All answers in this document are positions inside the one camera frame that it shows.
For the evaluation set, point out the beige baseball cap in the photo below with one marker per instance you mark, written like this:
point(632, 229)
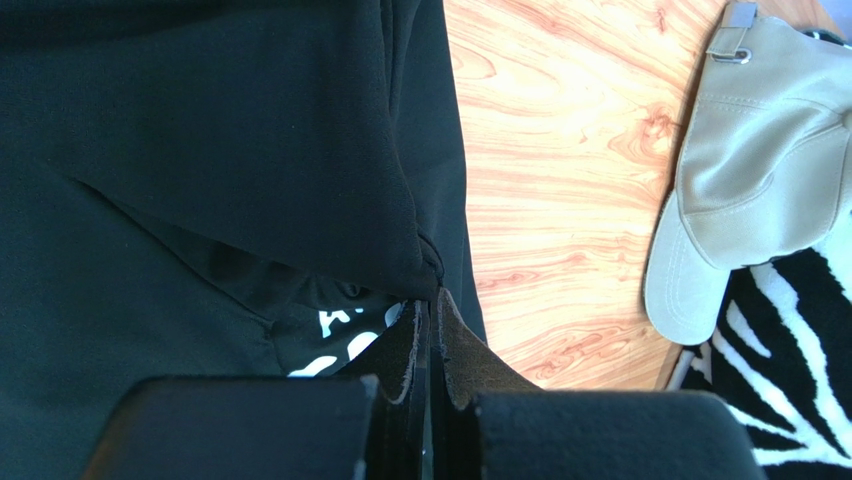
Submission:
point(764, 169)

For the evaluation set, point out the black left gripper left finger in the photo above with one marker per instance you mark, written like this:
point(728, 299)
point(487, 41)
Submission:
point(395, 365)

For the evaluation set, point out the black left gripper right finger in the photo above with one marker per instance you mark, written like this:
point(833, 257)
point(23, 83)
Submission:
point(463, 372)

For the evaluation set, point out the zebra print blanket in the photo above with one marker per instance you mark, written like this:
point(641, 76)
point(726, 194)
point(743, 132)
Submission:
point(780, 355)

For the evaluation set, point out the black printed t-shirt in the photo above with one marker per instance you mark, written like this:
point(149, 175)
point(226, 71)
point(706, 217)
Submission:
point(214, 189)

